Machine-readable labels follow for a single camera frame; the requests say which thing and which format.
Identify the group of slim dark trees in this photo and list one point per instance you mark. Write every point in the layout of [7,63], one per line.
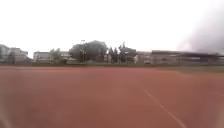
[117,54]

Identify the large dark green tree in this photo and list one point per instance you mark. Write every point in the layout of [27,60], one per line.
[90,50]

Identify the light pole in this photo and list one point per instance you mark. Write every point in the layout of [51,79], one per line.
[83,50]

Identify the small green tree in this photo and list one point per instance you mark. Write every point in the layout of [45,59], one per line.
[55,55]

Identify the pale low building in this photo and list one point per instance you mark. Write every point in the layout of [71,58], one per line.
[41,56]

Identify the long low building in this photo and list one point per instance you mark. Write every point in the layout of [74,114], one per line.
[186,57]

